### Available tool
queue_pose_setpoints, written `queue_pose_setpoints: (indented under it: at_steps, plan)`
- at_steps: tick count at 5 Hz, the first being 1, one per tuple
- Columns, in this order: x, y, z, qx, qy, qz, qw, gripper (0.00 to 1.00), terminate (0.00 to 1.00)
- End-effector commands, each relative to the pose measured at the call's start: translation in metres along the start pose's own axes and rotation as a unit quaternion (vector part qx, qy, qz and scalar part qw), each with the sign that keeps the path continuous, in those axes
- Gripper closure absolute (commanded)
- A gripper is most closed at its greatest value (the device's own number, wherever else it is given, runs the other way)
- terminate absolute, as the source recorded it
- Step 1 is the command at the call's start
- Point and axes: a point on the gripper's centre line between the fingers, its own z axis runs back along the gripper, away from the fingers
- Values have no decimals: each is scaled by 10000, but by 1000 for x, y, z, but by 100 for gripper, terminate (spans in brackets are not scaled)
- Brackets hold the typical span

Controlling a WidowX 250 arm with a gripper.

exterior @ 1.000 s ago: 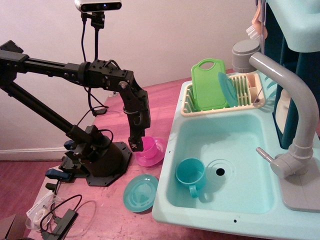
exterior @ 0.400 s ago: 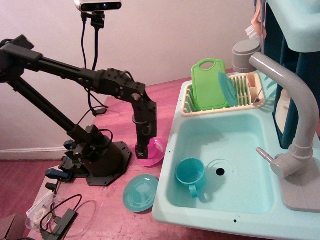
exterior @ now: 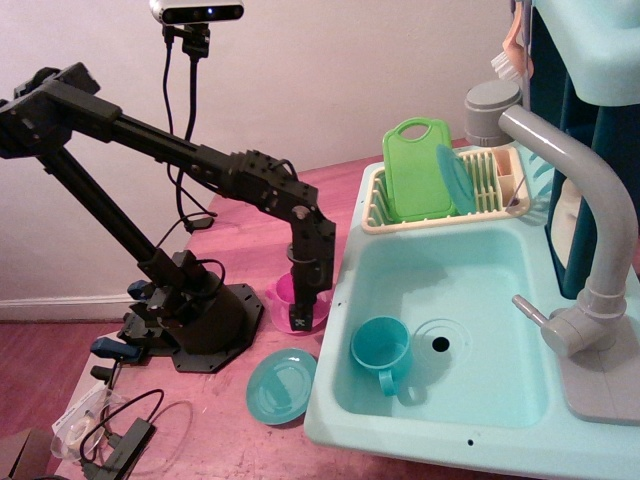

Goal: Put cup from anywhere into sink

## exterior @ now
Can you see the teal plate in rack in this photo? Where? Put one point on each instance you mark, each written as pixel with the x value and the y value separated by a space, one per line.
pixel 456 179

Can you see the black usb hub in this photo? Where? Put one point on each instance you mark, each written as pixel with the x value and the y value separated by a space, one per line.
pixel 125 455

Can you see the silver depth camera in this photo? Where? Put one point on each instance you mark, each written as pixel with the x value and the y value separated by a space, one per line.
pixel 173 13

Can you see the cream dish rack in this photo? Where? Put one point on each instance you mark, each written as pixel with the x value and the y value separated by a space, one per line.
pixel 499 188

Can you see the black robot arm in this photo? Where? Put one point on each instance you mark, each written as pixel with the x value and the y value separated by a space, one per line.
pixel 83 206

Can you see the teal plastic plate on table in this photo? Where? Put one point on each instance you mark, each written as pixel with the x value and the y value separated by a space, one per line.
pixel 279 388

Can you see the white dish brush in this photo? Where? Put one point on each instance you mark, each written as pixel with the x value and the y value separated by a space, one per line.
pixel 513 61

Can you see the blue clamp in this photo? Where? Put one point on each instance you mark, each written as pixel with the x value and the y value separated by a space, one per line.
pixel 108 348

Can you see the grey toy faucet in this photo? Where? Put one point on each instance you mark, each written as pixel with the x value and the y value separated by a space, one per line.
pixel 594 340

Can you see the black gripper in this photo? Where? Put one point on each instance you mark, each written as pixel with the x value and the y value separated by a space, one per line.
pixel 311 274

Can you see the clear plastic bag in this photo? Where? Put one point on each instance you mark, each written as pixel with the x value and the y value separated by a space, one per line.
pixel 78 423

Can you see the green cutting board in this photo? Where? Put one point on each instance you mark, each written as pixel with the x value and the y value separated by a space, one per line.
pixel 414 184

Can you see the pink plastic cup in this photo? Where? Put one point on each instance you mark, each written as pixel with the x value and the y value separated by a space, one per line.
pixel 280 296

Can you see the teal plastic cup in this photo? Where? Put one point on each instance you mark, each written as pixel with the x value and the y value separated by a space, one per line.
pixel 382 346

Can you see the pink plastic plate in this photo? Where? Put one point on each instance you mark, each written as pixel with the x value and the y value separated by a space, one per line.
pixel 320 312

